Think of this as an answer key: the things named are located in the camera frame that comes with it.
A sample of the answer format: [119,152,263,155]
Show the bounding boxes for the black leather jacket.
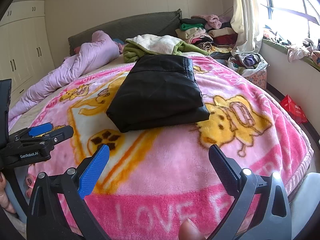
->
[106,55,210,133]

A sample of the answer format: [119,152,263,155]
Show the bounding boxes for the clothes on window sill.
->
[263,25,319,70]

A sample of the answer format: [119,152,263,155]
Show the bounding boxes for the pile of folded clothes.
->
[175,14,238,60]

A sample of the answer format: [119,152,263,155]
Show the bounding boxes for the person's left hand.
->
[0,173,16,214]

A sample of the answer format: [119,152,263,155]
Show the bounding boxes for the person's right hand thumb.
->
[178,218,206,240]

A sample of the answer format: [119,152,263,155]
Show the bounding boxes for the pink cartoon bear blanket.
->
[28,56,313,239]

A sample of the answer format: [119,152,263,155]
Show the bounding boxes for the lilac quilted duvet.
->
[8,30,121,128]

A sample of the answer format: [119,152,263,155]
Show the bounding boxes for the red plastic bag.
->
[280,95,308,125]

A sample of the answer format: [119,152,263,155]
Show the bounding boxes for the green and cream fleece garment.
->
[123,34,209,63]

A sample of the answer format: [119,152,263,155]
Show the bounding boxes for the dark grey headboard cushion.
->
[68,9,182,56]

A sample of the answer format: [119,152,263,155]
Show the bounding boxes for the cream window curtain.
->
[231,0,263,55]

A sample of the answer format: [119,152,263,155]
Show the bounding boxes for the cream wardrobe with handles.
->
[1,0,55,106]

